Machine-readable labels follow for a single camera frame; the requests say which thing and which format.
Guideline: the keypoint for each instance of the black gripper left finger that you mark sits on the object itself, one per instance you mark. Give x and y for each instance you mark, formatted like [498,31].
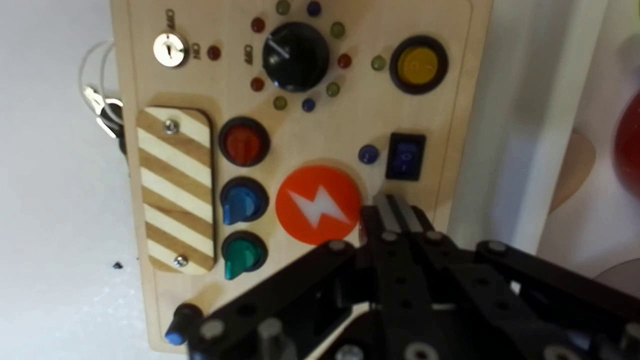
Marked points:
[402,293]

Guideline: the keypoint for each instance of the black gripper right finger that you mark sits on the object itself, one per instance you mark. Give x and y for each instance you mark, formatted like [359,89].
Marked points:
[476,314]

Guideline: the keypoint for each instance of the orange lightning button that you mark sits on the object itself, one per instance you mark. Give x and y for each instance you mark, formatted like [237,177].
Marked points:
[318,203]

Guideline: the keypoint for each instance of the yellow round push button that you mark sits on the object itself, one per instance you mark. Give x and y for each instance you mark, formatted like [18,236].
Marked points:
[419,64]

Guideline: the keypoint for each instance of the striped wooden plate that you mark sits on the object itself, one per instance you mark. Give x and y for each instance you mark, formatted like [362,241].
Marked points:
[175,155]

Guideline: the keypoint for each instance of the black rotary knob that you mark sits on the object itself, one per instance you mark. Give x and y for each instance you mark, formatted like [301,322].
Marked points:
[294,57]

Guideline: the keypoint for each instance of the blue rocker switch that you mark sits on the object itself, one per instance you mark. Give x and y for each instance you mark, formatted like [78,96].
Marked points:
[405,157]

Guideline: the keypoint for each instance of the green toggle switch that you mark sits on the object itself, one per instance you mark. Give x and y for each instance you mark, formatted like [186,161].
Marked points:
[242,252]

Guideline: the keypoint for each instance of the blue toggle switch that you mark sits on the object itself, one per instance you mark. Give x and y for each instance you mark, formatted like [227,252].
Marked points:
[242,201]

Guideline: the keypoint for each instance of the red toggle switch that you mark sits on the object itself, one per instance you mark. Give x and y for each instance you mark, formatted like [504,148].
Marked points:
[242,141]

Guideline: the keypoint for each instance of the wooden switch busy board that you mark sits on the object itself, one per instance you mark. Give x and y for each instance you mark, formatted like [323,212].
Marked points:
[345,120]

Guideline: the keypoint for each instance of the silver key switch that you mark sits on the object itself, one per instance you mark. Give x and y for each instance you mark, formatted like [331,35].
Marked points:
[171,50]

